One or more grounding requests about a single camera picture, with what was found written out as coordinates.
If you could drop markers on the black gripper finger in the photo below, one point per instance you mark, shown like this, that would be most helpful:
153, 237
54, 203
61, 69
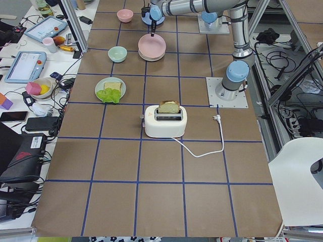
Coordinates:
153, 27

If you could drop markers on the teach pendant tablet near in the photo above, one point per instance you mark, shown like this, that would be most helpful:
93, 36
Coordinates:
26, 67

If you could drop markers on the white chair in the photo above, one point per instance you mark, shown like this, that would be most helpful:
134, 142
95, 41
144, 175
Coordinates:
299, 195

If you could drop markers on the white cup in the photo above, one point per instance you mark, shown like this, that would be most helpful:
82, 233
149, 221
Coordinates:
49, 43

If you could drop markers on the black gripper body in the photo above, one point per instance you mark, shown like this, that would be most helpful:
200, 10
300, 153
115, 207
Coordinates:
153, 25

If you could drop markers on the green plate with food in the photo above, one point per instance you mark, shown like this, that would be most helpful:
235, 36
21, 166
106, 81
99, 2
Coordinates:
100, 85

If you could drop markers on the white toaster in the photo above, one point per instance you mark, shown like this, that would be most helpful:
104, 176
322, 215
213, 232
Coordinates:
164, 125

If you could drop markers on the pink bowl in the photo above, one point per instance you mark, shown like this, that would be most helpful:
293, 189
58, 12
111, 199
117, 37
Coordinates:
125, 15

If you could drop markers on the pink plate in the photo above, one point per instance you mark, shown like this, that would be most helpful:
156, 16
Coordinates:
152, 46

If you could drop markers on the blue plate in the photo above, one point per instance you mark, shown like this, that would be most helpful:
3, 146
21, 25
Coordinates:
147, 20

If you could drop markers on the toast slice in toaster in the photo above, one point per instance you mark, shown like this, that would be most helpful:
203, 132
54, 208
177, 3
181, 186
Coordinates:
169, 106

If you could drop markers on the bread slice on plate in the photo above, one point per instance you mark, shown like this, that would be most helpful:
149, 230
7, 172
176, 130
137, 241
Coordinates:
113, 86

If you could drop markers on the bowl with toy fruit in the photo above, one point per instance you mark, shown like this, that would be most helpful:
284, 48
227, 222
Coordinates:
41, 88

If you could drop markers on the green lettuce leaf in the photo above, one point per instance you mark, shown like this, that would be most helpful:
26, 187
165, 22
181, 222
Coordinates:
109, 95

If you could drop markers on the green bowl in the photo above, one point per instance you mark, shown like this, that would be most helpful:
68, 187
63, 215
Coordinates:
117, 54

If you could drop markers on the teach pendant tablet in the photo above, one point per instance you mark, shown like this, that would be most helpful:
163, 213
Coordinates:
48, 27
26, 67

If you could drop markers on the teach pendant tablet far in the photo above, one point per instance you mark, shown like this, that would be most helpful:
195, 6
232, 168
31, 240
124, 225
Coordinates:
48, 27

